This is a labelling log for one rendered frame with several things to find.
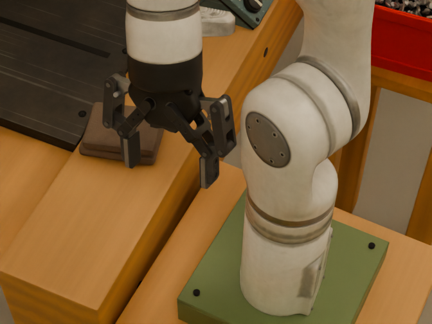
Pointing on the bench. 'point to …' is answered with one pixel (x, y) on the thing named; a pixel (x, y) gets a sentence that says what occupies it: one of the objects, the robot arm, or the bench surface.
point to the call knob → (254, 4)
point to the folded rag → (146, 141)
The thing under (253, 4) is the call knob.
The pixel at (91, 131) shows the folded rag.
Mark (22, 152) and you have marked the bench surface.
